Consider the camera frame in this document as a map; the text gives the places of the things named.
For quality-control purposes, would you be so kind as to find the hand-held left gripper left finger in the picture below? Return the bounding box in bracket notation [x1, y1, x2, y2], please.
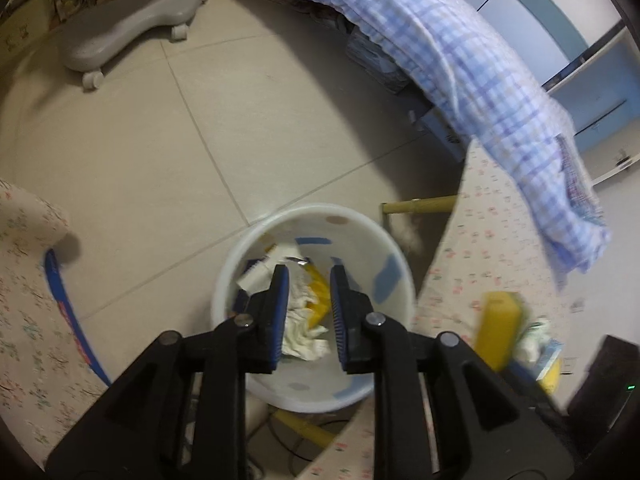
[45, 264, 292, 480]

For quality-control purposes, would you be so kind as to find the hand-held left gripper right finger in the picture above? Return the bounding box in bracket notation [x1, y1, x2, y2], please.
[329, 264, 576, 480]

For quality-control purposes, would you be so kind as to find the yellow snack packet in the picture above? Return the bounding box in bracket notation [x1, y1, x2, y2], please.
[537, 360, 563, 396]
[305, 265, 332, 331]

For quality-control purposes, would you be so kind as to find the white tissue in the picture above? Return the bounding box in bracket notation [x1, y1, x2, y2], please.
[282, 280, 332, 362]

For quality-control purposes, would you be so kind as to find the white spotted wastebasket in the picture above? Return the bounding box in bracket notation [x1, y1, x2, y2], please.
[210, 202, 417, 413]

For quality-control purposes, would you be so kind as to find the yellow and green sponge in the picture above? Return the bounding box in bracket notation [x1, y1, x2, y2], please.
[475, 291, 526, 372]

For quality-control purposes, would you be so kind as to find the light blue milk carton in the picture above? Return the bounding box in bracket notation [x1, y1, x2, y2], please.
[537, 339, 564, 377]

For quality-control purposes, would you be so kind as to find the small white tissue ball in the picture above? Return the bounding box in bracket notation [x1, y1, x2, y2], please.
[517, 317, 553, 361]

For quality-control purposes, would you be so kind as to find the floral tablecloth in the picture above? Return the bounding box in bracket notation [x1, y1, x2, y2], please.
[300, 137, 601, 480]

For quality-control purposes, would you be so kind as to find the floral seat cover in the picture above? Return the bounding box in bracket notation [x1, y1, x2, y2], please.
[0, 177, 111, 466]

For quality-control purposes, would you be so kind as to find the blue checkered blanket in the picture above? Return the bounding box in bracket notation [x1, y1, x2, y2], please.
[252, 0, 613, 291]

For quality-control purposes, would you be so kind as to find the grey wheeled stand base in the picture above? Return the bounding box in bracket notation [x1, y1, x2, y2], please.
[57, 0, 206, 92]

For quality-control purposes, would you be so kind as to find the white and blue wardrobe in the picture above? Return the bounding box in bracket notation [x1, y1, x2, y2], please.
[427, 0, 640, 183]

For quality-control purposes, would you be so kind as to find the blue printed strap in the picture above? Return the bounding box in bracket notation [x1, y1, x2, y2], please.
[44, 249, 112, 386]

